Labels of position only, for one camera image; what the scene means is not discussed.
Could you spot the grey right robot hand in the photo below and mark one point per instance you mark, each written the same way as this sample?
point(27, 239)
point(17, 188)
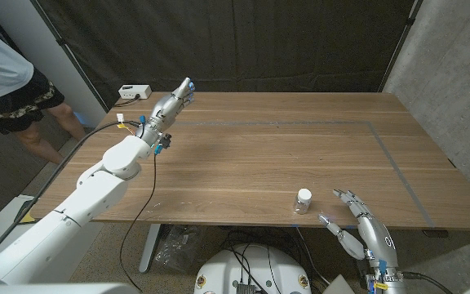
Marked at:
point(375, 241)

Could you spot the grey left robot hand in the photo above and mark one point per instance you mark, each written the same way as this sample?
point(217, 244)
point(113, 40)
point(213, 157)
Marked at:
point(165, 112)

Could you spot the clear medicine bottle white cap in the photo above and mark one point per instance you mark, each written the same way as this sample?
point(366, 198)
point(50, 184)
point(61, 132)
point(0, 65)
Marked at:
point(302, 200)

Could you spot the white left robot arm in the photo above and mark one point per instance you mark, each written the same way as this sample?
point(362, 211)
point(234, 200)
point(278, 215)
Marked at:
point(96, 192)

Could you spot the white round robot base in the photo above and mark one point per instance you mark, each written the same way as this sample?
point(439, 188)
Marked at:
point(218, 273)

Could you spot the white power strip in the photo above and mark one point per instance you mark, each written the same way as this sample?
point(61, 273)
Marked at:
point(135, 91)

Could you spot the white flat panel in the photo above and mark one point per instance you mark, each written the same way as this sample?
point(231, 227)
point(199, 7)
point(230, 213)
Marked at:
point(339, 287)

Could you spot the black backdrop stand pole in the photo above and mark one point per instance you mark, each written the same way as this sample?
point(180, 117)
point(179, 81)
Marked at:
point(411, 19)
point(61, 42)

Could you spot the clear plastic bag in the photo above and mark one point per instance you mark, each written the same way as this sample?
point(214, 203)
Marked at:
point(178, 249)

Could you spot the white table leg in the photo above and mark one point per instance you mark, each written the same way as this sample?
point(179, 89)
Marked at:
point(149, 249)

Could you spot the white yellow floor device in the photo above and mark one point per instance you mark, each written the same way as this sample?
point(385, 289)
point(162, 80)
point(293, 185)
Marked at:
point(19, 202)

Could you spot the black left wrist camera module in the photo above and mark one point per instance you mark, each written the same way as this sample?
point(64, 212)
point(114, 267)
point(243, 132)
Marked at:
point(163, 142)

